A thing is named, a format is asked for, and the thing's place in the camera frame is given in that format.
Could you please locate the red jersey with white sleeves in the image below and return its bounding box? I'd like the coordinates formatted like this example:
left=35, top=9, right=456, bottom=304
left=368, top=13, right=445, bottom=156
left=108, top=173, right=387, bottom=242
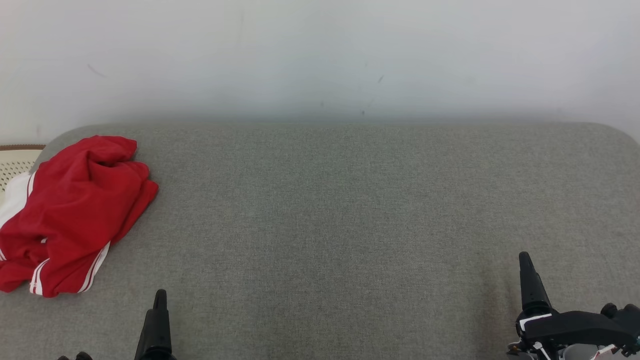
left=0, top=135, right=151, bottom=299

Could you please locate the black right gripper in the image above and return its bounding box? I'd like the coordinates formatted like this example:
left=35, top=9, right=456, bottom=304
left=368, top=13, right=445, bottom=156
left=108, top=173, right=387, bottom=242
left=507, top=251, right=640, bottom=360

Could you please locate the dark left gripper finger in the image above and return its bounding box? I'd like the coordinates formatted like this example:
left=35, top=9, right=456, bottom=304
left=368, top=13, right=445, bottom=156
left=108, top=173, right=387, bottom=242
left=134, top=289, right=177, bottom=360

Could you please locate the cream perforated laundry basket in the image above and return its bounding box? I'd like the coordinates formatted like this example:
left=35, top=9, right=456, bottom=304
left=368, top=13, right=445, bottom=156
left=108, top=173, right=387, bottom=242
left=0, top=144, right=47, bottom=206

